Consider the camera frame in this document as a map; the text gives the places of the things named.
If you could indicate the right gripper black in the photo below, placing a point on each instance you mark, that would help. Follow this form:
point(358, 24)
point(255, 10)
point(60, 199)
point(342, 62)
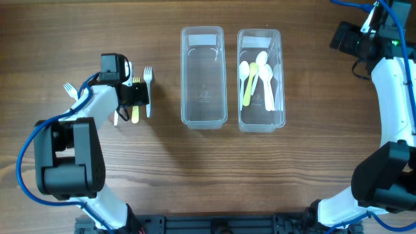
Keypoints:
point(346, 46)

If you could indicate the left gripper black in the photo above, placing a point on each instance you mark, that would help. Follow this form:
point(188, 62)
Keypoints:
point(140, 95)

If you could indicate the beige plastic fork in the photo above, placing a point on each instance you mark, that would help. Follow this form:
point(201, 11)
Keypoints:
point(135, 113)

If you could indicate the white fork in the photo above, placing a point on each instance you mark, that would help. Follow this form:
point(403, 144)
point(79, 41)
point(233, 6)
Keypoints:
point(70, 89)
point(116, 117)
point(148, 77)

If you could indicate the white spoon wide handle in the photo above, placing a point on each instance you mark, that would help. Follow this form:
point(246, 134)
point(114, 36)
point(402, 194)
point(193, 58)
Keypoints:
point(264, 74)

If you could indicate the beige plastic spoon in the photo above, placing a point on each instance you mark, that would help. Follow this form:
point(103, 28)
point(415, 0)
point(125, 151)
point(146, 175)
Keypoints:
point(247, 95)

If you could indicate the white spoon ridged bowl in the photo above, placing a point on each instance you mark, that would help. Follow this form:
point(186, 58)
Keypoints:
point(244, 71)

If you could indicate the white spoon thin handle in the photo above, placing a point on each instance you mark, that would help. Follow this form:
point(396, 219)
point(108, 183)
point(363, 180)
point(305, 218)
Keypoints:
point(270, 75)

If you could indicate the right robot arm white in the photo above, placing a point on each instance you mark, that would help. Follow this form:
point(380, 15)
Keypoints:
point(385, 181)

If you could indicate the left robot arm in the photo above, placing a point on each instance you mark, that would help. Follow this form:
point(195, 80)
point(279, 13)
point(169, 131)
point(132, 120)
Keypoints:
point(69, 160)

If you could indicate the clear container left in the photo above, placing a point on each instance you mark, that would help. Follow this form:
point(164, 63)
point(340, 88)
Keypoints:
point(203, 77)

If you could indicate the clear container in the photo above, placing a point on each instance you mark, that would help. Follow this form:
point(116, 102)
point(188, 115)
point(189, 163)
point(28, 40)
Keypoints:
point(203, 77)
point(254, 117)

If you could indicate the clear container right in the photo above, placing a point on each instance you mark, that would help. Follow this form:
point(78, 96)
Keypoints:
point(254, 117)

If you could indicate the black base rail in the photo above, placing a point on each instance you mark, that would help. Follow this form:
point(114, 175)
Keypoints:
point(278, 223)

